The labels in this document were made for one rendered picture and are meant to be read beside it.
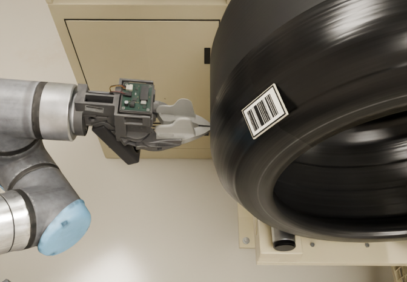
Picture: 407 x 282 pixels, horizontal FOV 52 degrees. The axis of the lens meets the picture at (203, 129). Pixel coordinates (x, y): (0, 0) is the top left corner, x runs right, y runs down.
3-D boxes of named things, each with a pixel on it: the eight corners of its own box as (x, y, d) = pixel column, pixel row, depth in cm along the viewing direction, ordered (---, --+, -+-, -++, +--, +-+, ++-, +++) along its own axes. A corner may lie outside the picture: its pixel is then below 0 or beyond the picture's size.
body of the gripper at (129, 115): (154, 120, 61) (69, 113, 60) (153, 150, 68) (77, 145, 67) (158, 79, 65) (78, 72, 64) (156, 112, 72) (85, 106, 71)
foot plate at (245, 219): (236, 189, 189) (237, 187, 187) (296, 190, 189) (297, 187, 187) (238, 248, 174) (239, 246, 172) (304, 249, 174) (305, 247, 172)
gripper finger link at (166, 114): (215, 110, 65) (155, 106, 64) (210, 131, 70) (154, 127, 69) (215, 94, 67) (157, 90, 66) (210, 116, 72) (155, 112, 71)
